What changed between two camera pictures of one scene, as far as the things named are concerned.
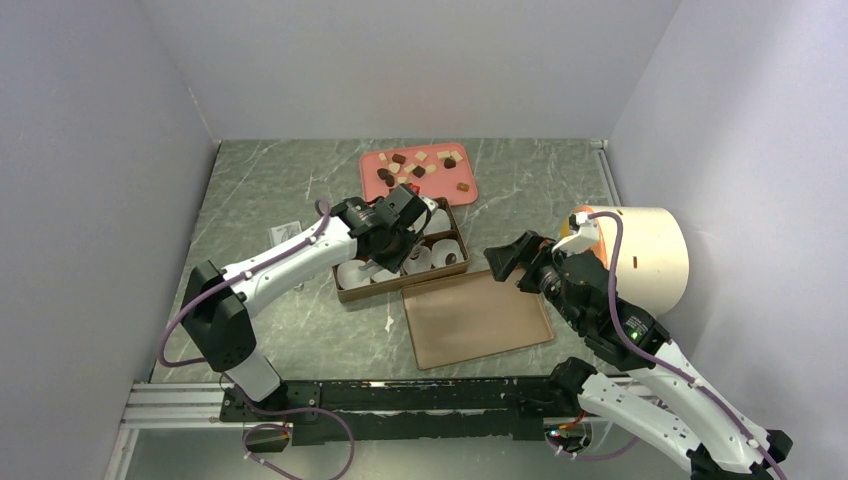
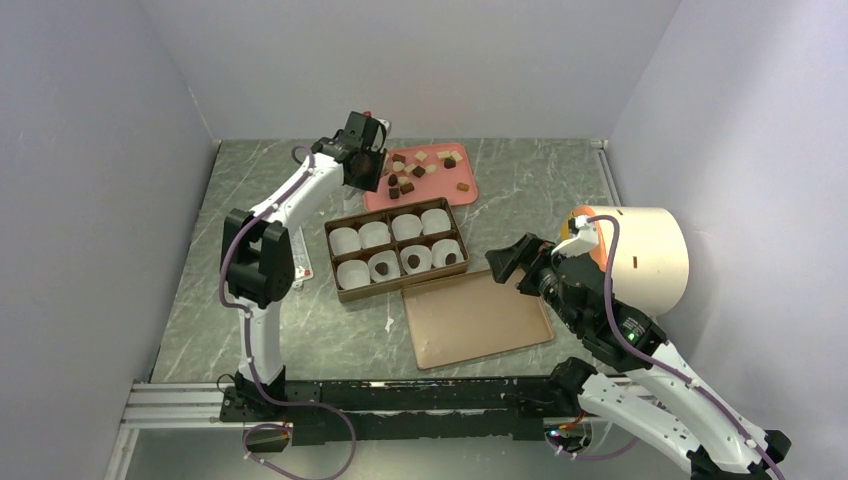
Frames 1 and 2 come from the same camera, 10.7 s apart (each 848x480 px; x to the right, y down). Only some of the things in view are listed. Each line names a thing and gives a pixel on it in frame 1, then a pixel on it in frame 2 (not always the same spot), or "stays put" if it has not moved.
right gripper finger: (530, 248) stays put
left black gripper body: (393, 256) to (373, 169)
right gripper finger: (502, 259) stays put
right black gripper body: (544, 276) stays put
